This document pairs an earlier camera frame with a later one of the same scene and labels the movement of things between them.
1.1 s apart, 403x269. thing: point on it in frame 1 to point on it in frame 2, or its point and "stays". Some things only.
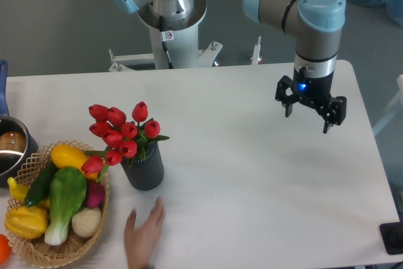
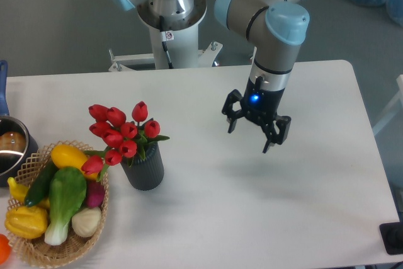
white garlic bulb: (85, 222) stays
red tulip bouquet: (126, 138) stays
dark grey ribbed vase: (147, 174) stays
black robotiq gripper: (316, 91) to (260, 104)
